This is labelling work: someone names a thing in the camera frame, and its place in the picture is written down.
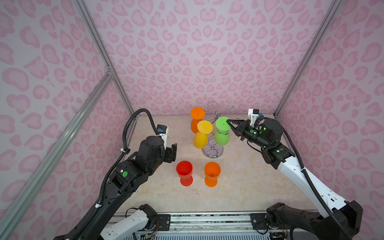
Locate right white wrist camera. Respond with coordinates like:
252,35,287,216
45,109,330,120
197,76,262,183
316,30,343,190
248,109,264,128

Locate chrome wine glass rack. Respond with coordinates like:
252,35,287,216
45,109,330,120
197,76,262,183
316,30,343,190
202,101,236,159

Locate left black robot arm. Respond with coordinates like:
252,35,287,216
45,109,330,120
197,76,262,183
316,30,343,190
56,109,177,240

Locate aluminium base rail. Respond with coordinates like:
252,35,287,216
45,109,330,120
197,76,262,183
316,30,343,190
107,211,343,240

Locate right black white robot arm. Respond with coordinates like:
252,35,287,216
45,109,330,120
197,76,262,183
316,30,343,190
227,117,363,240

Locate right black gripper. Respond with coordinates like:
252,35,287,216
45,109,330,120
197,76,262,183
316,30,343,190
226,119,271,149

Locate dark orange wine glass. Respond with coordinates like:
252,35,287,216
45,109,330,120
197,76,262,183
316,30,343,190
190,107,206,134

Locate red plastic wine glass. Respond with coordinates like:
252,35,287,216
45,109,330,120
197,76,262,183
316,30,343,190
176,161,193,187

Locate green plastic wine glass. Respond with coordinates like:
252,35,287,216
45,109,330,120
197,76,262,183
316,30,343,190
214,117,231,146

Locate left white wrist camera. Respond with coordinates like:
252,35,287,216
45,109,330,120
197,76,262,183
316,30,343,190
157,125,169,149

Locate orange plastic wine glass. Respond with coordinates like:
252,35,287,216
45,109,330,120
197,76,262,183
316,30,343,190
204,162,221,188

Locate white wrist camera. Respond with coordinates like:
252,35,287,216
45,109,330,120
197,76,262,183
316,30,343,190
157,125,169,149
248,109,264,128

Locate yellow plastic wine glass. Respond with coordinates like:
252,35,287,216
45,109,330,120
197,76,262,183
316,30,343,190
193,121,213,149

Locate aluminium frame corner profile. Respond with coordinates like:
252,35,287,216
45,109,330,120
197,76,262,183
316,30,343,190
0,0,136,240

